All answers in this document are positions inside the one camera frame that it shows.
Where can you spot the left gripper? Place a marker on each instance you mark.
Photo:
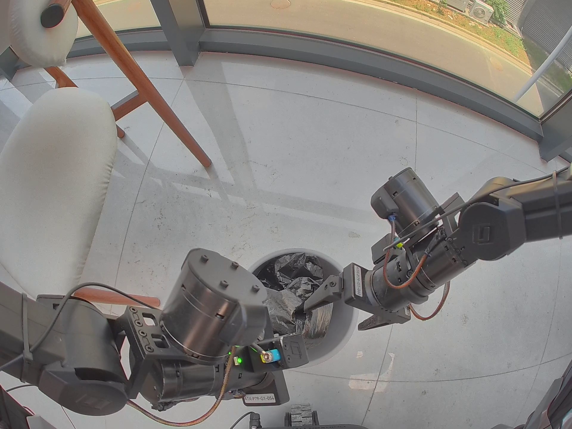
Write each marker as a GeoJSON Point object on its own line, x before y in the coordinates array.
{"type": "Point", "coordinates": [263, 387]}

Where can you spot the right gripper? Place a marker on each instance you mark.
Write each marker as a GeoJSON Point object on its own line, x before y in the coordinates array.
{"type": "Point", "coordinates": [380, 291]}

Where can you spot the black plastic bag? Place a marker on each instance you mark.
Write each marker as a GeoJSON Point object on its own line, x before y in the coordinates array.
{"type": "Point", "coordinates": [286, 271]}

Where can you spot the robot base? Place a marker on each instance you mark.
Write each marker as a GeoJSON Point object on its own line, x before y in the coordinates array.
{"type": "Point", "coordinates": [303, 416]}

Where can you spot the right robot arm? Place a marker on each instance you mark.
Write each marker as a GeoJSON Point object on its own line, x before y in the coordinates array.
{"type": "Point", "coordinates": [487, 226]}

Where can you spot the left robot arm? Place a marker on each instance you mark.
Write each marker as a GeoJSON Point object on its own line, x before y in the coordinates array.
{"type": "Point", "coordinates": [210, 297]}

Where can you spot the white trash bin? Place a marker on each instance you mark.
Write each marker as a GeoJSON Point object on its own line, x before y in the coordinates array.
{"type": "Point", "coordinates": [340, 334]}

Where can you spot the white cushioned wooden chair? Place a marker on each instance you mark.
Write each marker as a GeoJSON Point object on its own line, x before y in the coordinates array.
{"type": "Point", "coordinates": [53, 172]}

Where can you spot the window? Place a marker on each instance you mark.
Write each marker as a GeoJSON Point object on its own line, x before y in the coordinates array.
{"type": "Point", "coordinates": [178, 16]}

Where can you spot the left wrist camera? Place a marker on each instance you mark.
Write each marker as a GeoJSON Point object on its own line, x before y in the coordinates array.
{"type": "Point", "coordinates": [290, 351]}

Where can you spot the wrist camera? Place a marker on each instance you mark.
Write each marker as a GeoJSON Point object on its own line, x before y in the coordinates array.
{"type": "Point", "coordinates": [290, 351]}
{"type": "Point", "coordinates": [383, 248]}

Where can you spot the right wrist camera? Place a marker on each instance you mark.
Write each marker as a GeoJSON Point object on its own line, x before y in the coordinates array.
{"type": "Point", "coordinates": [383, 248]}

